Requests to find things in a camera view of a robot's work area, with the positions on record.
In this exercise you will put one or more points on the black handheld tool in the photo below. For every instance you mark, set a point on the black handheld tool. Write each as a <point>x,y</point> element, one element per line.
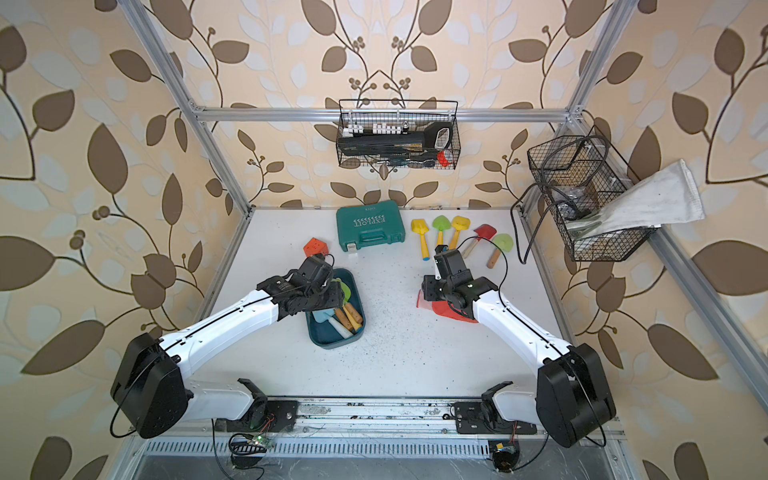
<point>396,139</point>

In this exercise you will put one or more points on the light blue shovel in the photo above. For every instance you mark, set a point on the light blue shovel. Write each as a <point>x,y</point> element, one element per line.
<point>327,316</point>

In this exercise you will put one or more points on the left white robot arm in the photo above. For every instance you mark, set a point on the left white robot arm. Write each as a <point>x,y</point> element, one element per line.
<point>155,388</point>

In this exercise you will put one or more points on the green trowel wooden handle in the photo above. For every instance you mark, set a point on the green trowel wooden handle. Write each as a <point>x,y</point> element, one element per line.
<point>503,244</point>

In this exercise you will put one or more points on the green tool case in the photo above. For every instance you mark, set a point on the green tool case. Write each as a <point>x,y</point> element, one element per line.
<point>369,225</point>

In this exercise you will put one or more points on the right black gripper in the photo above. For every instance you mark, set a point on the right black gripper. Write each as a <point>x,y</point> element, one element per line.
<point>429,287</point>

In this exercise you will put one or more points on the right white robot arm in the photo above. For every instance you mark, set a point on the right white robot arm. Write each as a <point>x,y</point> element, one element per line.
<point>572,397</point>

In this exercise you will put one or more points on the red work glove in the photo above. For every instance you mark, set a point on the red work glove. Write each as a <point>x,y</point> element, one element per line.
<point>441,309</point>

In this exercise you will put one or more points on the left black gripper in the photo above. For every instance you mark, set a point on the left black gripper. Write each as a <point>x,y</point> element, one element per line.
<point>339,300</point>

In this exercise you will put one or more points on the green round shovel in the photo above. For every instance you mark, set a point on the green round shovel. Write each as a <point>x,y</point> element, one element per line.
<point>346,290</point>

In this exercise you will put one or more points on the right wire basket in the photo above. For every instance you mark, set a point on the right wire basket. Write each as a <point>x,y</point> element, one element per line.
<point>576,179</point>

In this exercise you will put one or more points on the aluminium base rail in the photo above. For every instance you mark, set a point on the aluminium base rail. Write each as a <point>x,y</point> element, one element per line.
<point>368,428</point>

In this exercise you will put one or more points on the back wire basket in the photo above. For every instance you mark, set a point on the back wire basket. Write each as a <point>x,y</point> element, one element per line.
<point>367,111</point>

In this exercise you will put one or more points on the white cloth bag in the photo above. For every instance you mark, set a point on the white cloth bag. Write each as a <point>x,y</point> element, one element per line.
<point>669,196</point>

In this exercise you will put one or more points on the red shovel wooden handle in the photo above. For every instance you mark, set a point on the red shovel wooden handle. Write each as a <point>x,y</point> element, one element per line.
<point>484,231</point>

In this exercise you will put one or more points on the teal storage box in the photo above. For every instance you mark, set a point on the teal storage box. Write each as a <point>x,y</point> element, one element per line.
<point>324,336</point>

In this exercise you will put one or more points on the yellow shovel blue handle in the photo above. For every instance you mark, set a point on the yellow shovel blue handle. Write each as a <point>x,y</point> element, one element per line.
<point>420,227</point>

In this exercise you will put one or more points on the green shovel orange handle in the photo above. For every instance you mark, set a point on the green shovel orange handle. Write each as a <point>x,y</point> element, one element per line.
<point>441,224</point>

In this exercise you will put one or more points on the red cube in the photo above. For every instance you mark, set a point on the red cube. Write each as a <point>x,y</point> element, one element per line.
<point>316,247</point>

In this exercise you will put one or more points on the yellow square shovel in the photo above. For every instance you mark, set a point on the yellow square shovel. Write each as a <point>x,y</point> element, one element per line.
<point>354,317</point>

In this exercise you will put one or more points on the wire basket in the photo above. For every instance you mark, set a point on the wire basket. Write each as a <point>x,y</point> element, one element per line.
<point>367,111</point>
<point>576,179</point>

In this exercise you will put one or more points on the yellow shovel wooden handle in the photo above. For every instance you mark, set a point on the yellow shovel wooden handle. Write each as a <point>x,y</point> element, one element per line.
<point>459,225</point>

